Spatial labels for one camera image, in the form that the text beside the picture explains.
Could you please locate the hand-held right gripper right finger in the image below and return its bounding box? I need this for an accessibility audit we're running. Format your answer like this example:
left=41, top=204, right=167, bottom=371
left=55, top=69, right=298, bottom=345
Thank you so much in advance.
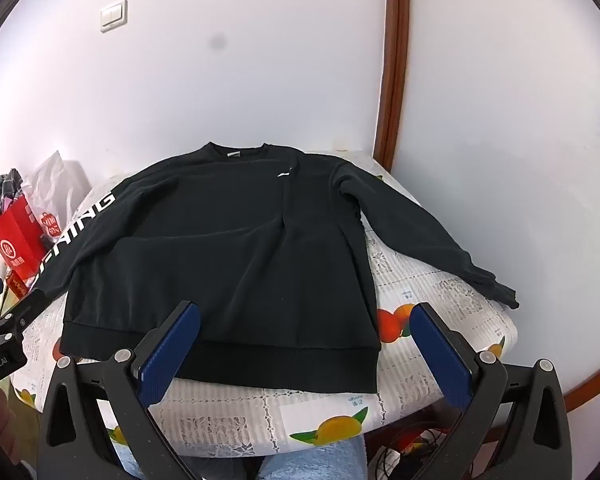
left=409, top=301, right=576, bottom=480

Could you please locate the white plastic bag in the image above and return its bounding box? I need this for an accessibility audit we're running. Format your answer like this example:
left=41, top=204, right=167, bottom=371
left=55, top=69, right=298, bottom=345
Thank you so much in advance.
left=22, top=150, right=94, bottom=241

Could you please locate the black sweatshirt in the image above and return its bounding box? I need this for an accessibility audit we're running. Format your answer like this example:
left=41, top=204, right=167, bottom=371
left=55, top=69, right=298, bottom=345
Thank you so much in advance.
left=32, top=142, right=522, bottom=394

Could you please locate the black cable tangle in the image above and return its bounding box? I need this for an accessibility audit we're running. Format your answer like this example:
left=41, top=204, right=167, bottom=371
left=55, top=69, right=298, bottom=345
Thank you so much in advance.
left=369, top=421, right=463, bottom=480

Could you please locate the red paper bag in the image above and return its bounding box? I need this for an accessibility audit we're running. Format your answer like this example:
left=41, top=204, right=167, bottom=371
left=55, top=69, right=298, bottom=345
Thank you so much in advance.
left=0, top=195, right=64, bottom=287

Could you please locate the checkered cloth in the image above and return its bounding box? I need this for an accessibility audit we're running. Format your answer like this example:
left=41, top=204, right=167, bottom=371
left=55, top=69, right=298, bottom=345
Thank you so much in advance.
left=0, top=167, right=29, bottom=211

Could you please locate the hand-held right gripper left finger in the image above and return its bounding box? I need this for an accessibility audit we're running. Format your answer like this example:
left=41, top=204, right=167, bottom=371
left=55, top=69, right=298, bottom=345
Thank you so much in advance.
left=36, top=300, right=203, bottom=480

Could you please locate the white door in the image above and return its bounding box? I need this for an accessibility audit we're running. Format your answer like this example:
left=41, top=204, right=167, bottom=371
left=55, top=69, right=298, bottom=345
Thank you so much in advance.
left=380, top=0, right=600, bottom=397

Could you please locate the brown wooden door frame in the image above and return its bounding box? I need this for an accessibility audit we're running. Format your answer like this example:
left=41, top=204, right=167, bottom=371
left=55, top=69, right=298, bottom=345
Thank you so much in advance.
left=372, top=0, right=600, bottom=414

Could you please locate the white light switch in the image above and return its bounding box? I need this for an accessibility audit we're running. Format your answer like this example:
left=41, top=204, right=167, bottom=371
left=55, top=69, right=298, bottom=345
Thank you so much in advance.
left=99, top=0, right=130, bottom=34

